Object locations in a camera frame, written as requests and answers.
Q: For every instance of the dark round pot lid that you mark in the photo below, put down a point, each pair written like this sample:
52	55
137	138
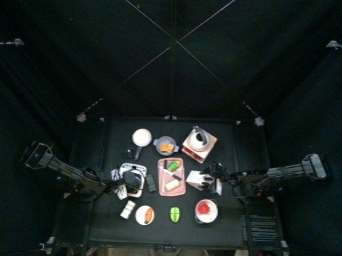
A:
132	180

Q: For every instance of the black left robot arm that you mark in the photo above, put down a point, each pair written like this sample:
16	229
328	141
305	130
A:
57	165

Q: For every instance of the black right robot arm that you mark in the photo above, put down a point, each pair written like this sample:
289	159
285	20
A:
284	171

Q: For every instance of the grey toy pot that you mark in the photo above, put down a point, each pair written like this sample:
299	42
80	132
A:
165	145

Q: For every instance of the white striped cloth piece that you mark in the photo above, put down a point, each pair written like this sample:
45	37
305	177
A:
114	173

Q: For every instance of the white toy knife block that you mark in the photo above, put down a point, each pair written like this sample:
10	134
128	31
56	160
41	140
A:
195	178

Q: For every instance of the white striped small box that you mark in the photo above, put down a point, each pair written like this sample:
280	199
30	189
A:
126	210

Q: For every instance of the dark green toy block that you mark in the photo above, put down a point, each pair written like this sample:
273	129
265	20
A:
150	183

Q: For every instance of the red toy food piece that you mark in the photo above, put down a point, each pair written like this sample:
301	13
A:
203	209

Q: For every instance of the pale yellow toy cheese block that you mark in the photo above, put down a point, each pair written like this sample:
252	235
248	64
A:
171	185

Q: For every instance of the green toy vegetable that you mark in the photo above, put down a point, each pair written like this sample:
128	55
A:
172	165

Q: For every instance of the white plate with red food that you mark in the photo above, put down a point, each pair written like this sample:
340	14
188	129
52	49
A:
205	211

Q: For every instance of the toy knife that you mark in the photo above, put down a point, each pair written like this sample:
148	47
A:
171	173

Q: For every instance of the pink cutting board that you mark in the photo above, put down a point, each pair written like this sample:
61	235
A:
171	178

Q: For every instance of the white round plate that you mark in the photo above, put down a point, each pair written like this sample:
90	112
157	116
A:
141	215

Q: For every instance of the orange toy salmon piece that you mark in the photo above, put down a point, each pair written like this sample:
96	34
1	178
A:
148	215

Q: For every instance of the white toy kettle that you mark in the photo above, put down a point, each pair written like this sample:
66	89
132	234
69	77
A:
197	140

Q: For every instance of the green toy pepper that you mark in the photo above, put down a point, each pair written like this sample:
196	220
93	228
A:
175	214

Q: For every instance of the orange toy food piece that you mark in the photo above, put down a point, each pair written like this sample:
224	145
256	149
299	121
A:
166	148

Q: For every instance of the white toy frying pan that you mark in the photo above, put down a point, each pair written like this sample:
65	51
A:
141	137

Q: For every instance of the metal frame corner bracket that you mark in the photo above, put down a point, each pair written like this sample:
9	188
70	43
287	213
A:
332	44
16	42
80	117
259	121

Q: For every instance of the metal frame centre bracket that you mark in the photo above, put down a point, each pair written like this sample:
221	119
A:
169	117

